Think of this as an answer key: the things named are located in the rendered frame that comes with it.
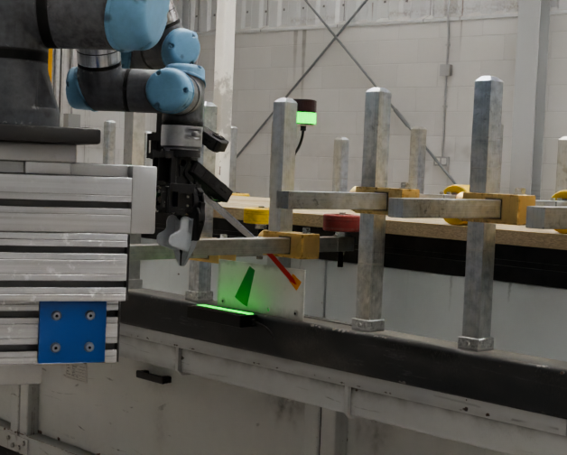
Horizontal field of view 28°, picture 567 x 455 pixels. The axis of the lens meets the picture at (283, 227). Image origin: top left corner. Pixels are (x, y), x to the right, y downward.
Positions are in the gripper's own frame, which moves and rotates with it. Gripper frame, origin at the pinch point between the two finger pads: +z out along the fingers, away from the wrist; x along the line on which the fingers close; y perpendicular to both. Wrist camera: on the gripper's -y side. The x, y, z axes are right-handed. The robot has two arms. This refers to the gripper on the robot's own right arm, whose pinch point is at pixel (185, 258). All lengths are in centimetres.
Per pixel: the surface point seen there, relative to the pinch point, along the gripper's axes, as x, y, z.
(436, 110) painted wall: -496, -693, -85
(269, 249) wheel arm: 1.6, -19.8, -1.7
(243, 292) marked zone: -11.7, -25.4, 8.3
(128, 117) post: -55, -26, -28
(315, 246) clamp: 5.1, -29.0, -2.6
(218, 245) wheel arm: 1.5, -6.7, -2.6
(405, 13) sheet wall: -537, -690, -177
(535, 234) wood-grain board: 45, -46, -8
